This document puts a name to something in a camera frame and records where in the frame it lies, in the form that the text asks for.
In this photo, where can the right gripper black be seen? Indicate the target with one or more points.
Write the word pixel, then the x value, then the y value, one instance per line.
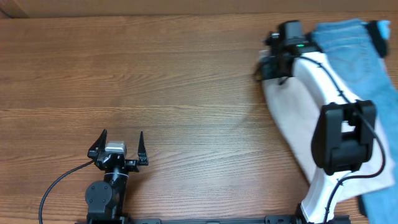
pixel 266 74

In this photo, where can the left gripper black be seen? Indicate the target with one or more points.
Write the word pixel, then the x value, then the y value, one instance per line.
pixel 100 144

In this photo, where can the beige shorts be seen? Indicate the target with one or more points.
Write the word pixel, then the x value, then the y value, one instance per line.
pixel 295 107

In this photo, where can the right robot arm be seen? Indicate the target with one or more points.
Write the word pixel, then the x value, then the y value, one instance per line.
pixel 334 134

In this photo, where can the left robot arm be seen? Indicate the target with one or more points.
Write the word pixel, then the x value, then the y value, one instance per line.
pixel 105 198

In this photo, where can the blue denim jeans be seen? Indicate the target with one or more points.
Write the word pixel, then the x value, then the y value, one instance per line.
pixel 353 57

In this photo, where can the black shirt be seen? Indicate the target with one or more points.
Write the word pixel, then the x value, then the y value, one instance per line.
pixel 379 42

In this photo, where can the light blue garment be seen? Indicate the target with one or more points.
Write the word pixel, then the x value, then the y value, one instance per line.
pixel 384 29

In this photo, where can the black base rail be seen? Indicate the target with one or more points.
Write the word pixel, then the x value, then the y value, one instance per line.
pixel 217 221

